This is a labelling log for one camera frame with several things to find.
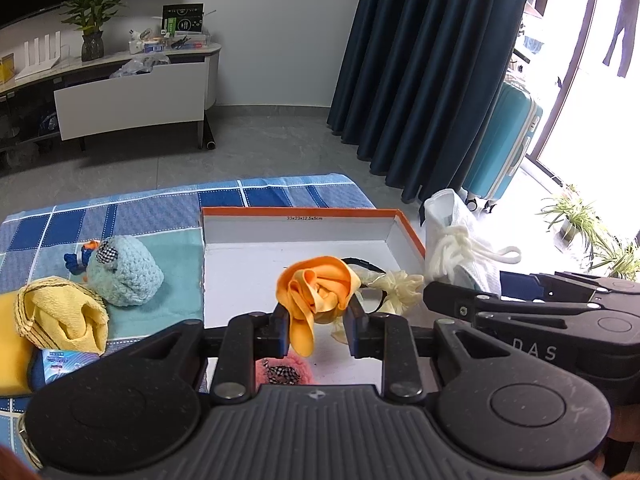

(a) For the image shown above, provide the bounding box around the pink fluffy pompom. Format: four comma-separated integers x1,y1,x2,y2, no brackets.
255,351,314,387

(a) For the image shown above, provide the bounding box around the orange cloth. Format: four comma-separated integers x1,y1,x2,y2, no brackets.
276,256,360,358

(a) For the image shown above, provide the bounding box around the pale yellow scrunchie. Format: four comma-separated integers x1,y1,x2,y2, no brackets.
348,261,424,315

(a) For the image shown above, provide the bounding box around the white drawstring pouch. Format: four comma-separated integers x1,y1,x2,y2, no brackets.
420,188,522,296

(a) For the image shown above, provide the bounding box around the black hair tie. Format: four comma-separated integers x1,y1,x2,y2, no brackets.
340,257,388,316

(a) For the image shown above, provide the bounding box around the teal crochet plush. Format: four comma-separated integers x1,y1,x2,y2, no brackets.
86,235,164,308

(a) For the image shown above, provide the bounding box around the blue orange knitted toy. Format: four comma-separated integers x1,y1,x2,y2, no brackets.
64,240,101,275

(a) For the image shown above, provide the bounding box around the yellow striped towel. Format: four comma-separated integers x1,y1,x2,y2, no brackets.
13,276,110,356

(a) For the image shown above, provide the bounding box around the Vinda tissue pack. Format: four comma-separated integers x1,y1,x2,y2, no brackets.
41,349,100,385

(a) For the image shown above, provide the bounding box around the yellow sponge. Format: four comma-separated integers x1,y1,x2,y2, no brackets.
0,290,35,396

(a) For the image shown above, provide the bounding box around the outdoor spider plant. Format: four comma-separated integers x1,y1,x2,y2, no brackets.
540,184,639,282

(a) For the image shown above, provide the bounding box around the orange-rimmed white box lid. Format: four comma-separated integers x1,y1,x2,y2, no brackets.
202,207,425,386

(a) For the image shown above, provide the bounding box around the teal suitcase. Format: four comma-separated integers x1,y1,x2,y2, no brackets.
462,77,544,214

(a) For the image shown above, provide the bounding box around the blue checkered tablecloth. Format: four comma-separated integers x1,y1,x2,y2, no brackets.
0,173,377,466

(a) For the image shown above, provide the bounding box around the dark blue curtain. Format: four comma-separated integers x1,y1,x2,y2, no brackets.
328,0,526,203

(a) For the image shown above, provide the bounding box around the white tv cabinet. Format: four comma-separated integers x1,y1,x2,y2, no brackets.
1,44,221,148

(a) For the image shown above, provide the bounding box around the black green display box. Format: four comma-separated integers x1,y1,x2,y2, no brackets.
160,3,204,37

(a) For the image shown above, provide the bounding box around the white wifi router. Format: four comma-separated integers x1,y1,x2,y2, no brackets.
15,30,61,80

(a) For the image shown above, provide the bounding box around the potted bamboo plant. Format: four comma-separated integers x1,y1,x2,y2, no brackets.
62,0,122,62

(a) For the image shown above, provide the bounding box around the yellow box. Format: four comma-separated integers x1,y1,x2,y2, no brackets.
0,53,15,84

